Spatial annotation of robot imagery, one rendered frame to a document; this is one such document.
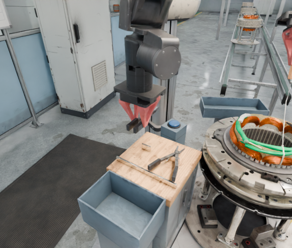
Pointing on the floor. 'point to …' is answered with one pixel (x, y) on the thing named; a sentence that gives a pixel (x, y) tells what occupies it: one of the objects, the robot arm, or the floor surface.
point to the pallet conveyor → (283, 90)
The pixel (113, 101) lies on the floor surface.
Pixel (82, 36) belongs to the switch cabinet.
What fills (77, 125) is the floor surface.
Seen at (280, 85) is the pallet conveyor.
